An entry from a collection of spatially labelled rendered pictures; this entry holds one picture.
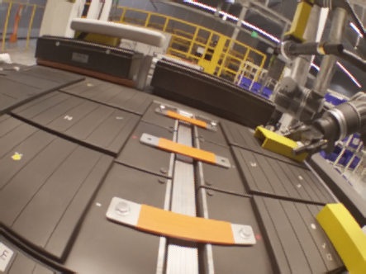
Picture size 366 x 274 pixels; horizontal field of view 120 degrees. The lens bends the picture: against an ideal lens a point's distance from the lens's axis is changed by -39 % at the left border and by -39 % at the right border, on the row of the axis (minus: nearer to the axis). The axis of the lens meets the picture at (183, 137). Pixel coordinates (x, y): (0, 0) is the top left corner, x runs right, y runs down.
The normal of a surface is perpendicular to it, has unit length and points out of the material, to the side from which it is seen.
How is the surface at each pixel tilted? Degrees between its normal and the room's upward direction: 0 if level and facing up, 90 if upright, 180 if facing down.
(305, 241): 0
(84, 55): 90
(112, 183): 0
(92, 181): 0
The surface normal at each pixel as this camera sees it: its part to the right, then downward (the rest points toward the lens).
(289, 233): 0.33, -0.85
